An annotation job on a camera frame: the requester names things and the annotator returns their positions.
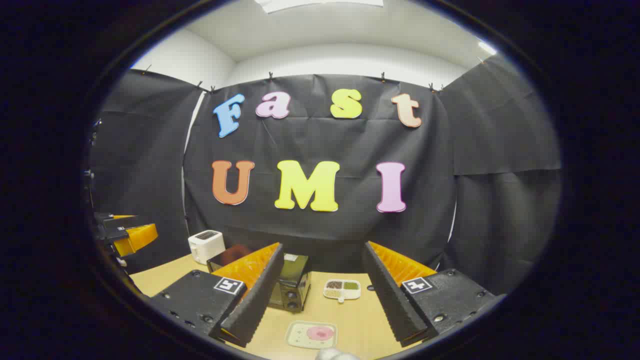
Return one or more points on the black electric oven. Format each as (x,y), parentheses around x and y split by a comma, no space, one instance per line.
(295,280)

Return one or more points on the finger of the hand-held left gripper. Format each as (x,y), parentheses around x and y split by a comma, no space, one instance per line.
(135,239)
(112,219)

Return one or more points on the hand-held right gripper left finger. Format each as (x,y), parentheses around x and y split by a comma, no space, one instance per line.
(200,300)

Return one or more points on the white divided grain dish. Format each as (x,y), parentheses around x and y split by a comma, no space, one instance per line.
(350,286)

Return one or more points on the black backdrop cloth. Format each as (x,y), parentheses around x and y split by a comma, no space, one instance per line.
(310,142)

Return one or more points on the small ceiling light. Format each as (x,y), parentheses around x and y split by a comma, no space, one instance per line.
(487,48)

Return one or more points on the pink round food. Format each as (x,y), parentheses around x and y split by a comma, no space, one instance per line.
(320,333)

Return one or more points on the large ceiling light panel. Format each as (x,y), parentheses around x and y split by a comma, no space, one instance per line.
(320,4)

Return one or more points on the white toaster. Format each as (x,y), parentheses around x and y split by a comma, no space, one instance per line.
(205,246)

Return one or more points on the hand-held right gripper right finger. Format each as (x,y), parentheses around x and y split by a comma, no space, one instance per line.
(390,300)

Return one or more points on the cream square plate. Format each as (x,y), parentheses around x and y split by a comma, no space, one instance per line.
(300,336)

